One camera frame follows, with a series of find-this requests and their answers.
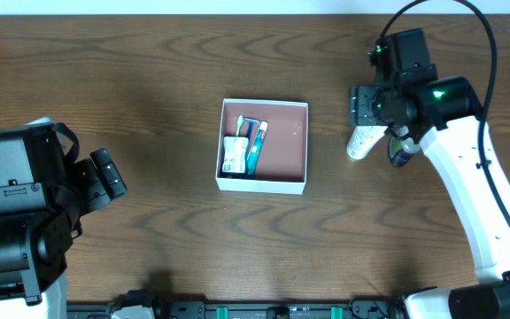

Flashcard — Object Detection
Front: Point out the white box with red interior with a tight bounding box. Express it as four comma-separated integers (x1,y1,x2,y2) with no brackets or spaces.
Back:
215,98,309,195

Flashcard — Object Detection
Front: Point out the teal toothpaste tube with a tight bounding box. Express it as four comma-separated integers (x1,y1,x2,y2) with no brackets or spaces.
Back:
246,121,268,176

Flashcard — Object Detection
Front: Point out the green and white packet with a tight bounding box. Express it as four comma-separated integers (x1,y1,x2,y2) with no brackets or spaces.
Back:
221,136,249,174

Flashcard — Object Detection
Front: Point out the green and white toothbrush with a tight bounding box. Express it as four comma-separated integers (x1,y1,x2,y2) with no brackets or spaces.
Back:
236,115,244,136

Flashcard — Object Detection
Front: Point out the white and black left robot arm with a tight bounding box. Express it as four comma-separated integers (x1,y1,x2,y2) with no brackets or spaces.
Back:
0,118,128,318

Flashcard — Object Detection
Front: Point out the clear spray bottle dark liquid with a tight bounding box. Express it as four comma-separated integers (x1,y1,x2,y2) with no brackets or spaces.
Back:
388,137,421,167

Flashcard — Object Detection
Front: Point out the white cream tube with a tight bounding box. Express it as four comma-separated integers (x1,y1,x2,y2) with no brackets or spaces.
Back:
346,126,387,160

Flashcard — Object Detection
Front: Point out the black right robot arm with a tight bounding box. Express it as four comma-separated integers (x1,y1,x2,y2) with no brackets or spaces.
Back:
349,28,510,318

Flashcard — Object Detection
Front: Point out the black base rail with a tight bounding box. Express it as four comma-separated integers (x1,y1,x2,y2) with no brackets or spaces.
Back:
66,290,407,319

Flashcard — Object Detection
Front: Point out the blue disposable razor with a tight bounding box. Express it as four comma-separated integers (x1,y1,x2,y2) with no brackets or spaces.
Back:
243,117,261,139

